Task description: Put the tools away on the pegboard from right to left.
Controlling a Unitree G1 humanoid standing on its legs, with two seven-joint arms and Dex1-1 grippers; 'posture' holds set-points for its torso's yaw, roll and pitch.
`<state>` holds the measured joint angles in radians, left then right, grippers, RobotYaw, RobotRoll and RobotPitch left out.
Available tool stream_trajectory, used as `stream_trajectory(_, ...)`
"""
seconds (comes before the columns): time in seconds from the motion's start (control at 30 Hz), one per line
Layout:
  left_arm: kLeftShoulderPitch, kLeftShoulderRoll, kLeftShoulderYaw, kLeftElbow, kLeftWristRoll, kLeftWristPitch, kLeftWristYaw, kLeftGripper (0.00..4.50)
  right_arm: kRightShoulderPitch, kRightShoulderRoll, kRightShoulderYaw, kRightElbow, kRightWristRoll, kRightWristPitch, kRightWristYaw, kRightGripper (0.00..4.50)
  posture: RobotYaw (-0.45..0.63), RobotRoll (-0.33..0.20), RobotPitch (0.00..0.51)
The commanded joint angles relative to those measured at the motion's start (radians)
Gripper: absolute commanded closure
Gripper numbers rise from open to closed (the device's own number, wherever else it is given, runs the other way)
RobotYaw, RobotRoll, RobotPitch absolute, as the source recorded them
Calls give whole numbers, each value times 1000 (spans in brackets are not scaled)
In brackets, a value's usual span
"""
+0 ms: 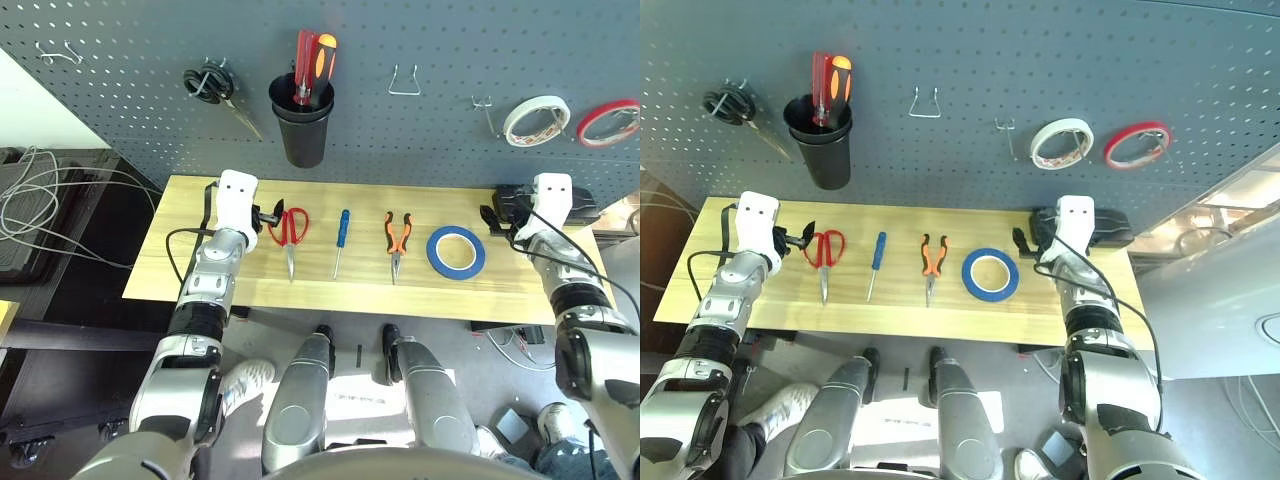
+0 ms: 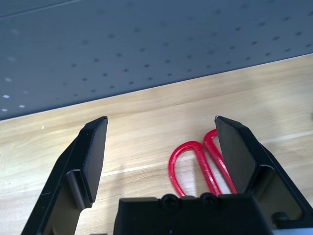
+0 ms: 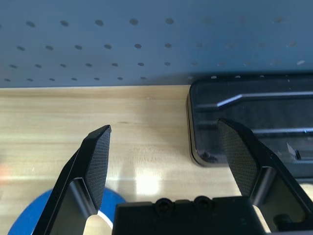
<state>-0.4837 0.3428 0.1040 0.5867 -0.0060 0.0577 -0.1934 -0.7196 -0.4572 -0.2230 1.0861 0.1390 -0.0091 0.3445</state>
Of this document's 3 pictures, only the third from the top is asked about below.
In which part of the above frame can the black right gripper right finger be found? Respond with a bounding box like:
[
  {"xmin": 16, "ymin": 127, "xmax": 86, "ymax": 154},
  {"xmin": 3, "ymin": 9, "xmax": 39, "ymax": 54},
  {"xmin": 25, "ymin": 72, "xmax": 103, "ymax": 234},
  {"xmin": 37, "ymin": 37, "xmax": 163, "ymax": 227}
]
[{"xmin": 217, "ymin": 118, "xmax": 313, "ymax": 235}]

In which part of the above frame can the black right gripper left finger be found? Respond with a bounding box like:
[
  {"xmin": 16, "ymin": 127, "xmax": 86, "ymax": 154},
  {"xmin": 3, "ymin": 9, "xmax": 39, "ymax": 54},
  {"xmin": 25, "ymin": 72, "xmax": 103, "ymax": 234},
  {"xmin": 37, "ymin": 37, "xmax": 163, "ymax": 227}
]
[{"xmin": 31, "ymin": 124, "xmax": 112, "ymax": 235}]

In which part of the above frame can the black plastic tool case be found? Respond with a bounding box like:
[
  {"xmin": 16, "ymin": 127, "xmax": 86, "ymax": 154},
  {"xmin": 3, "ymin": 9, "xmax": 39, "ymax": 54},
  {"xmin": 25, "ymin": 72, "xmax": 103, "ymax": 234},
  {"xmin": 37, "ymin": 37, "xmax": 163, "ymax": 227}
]
[{"xmin": 187, "ymin": 73, "xmax": 313, "ymax": 178}]

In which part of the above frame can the blue tape roll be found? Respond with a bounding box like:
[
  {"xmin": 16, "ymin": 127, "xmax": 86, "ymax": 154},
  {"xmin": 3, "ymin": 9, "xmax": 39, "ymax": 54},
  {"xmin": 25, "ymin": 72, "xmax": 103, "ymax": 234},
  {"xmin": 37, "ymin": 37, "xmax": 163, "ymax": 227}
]
[{"xmin": 7, "ymin": 187, "xmax": 127, "ymax": 235}]

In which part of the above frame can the grey metal pegboard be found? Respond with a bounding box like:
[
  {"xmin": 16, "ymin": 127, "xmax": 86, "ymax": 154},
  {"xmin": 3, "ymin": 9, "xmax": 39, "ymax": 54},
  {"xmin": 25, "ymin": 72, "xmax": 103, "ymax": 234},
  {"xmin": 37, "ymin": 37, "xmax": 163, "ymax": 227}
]
[{"xmin": 0, "ymin": 0, "xmax": 313, "ymax": 89}]

